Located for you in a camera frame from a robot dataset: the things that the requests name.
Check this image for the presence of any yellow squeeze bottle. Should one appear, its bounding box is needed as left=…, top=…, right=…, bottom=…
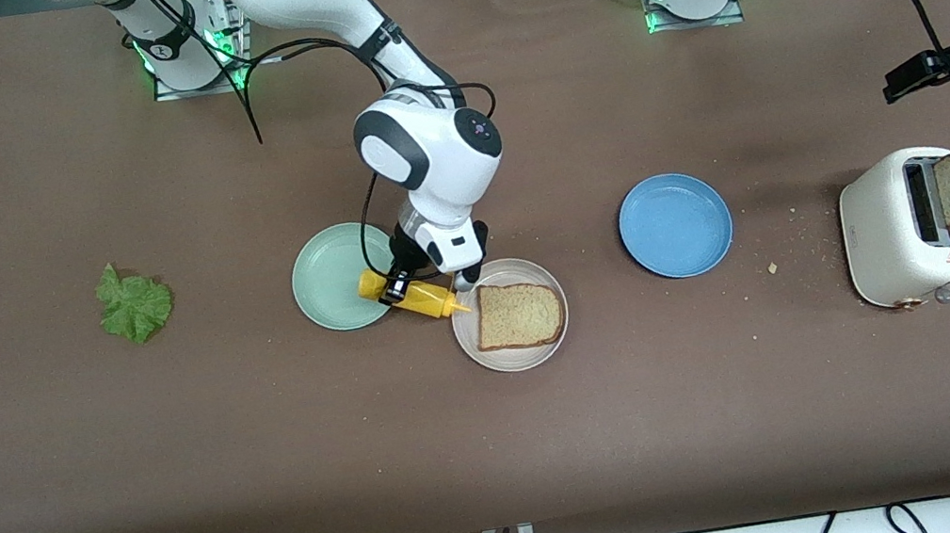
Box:
left=355, top=253, right=473, bottom=331

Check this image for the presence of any mint green plate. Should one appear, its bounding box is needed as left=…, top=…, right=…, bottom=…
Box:
left=283, top=215, right=409, bottom=339

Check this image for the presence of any beige plate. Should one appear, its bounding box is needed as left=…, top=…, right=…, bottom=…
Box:
left=443, top=250, right=578, bottom=381

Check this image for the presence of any blue plate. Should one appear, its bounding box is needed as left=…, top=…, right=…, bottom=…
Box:
left=611, top=165, right=740, bottom=288

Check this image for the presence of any white toaster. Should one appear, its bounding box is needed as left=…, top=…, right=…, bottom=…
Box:
left=831, top=140, right=950, bottom=319

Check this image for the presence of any green lettuce leaf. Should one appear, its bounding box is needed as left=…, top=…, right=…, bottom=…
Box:
left=90, top=253, right=180, bottom=350

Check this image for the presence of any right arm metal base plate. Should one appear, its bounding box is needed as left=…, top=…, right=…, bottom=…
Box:
left=139, top=0, right=262, bottom=104

